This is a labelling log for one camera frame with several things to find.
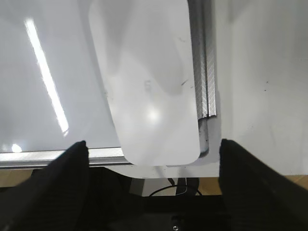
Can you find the white board with grey frame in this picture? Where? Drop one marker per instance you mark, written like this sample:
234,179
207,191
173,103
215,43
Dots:
51,89

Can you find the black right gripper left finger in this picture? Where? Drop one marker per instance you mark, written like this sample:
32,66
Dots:
59,197

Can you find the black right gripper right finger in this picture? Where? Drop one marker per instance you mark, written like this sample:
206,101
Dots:
257,197

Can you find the white board eraser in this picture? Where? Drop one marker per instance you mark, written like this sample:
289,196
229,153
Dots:
144,53

